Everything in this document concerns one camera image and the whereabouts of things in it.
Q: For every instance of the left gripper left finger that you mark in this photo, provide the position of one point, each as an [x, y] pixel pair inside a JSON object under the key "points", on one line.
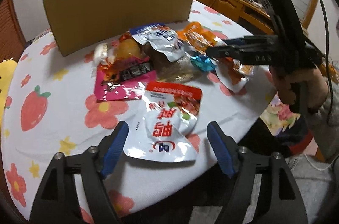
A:
{"points": [[56, 200]]}

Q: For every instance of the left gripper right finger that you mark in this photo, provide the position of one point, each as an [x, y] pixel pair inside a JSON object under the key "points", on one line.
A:
{"points": [[279, 198]]}

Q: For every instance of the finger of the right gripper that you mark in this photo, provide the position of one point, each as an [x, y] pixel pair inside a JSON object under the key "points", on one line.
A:
{"points": [[229, 51], [251, 40]]}

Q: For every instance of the orange chicken feet snack pack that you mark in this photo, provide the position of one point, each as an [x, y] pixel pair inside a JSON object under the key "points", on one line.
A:
{"points": [[229, 71]]}

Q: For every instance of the blue foil candy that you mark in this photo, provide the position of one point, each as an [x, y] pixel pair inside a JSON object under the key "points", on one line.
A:
{"points": [[202, 62]]}

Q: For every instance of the clear brown grain bar pack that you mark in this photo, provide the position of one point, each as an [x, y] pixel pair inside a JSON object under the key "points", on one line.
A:
{"points": [[180, 71]]}

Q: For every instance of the blue top white duck pack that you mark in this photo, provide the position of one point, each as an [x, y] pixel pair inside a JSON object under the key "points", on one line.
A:
{"points": [[161, 38]]}

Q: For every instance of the red top white duck pack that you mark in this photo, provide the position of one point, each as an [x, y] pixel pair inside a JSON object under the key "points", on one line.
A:
{"points": [[167, 114]]}

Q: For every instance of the pink packaged braised egg snack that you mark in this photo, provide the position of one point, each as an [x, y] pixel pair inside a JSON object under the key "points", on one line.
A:
{"points": [[126, 73]]}

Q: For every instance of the small white wafer pack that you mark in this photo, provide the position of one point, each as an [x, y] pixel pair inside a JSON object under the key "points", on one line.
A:
{"points": [[99, 57]]}

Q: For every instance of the grey sleeve right forearm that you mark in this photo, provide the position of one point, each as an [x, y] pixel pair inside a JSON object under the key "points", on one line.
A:
{"points": [[323, 124]]}

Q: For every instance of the person's right hand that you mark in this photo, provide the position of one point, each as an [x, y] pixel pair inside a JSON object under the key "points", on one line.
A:
{"points": [[317, 86]]}

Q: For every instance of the wooden sideboard cabinet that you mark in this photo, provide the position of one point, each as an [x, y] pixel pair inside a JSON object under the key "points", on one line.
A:
{"points": [[247, 15]]}

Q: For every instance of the floral bed blanket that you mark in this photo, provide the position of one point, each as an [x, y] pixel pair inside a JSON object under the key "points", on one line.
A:
{"points": [[288, 128]]}

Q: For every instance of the fruit print white cloth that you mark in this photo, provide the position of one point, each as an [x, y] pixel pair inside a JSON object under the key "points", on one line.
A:
{"points": [[51, 107]]}

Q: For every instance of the yellow Pikachu plush toy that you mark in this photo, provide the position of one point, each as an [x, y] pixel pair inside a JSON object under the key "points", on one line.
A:
{"points": [[7, 68]]}

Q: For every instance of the brown cardboard box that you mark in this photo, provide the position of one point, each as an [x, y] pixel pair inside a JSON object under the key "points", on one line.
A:
{"points": [[77, 24]]}

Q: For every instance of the wooden louvered wardrobe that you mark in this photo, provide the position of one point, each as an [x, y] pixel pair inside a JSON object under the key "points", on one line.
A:
{"points": [[12, 40]]}

